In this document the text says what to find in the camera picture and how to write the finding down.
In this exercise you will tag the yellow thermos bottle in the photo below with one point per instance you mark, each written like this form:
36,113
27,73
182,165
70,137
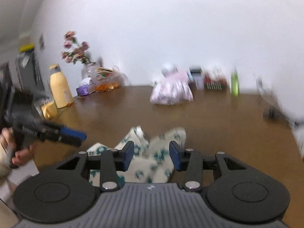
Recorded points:
59,87

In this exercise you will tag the green spray bottle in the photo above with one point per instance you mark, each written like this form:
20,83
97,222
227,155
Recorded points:
234,82

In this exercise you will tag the purple tissue box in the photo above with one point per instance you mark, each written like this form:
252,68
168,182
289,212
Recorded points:
86,87

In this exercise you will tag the dark red tissue box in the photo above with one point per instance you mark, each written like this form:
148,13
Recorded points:
218,84

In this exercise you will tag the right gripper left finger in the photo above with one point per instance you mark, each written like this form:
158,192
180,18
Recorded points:
112,161

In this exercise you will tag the small black box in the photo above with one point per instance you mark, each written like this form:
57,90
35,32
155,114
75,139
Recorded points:
195,71

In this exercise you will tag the person left hand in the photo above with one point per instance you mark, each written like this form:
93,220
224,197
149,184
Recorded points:
14,147

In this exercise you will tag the plastic snack bag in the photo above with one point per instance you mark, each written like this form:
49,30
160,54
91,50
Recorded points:
104,79

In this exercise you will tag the white round speaker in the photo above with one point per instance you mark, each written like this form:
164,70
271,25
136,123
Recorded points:
167,69

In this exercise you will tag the pink dried flowers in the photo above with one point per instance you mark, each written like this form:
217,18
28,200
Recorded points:
74,51

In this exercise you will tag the pink folded garment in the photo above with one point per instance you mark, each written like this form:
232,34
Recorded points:
178,76

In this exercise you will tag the cream green floral garment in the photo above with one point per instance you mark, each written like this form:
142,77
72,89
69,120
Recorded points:
151,162

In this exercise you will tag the yellow pouch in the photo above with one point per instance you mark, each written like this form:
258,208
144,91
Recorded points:
49,110

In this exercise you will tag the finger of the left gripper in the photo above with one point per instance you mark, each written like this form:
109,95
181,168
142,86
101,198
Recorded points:
74,133
70,140

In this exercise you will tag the cream sweater left forearm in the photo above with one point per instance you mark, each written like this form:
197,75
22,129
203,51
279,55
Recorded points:
5,169

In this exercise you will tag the white tin box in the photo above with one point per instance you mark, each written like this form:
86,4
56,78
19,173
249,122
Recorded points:
198,81

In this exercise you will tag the pink floral ruffled dress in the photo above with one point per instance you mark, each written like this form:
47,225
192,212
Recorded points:
171,92

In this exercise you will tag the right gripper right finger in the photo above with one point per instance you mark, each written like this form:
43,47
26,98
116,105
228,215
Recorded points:
190,161

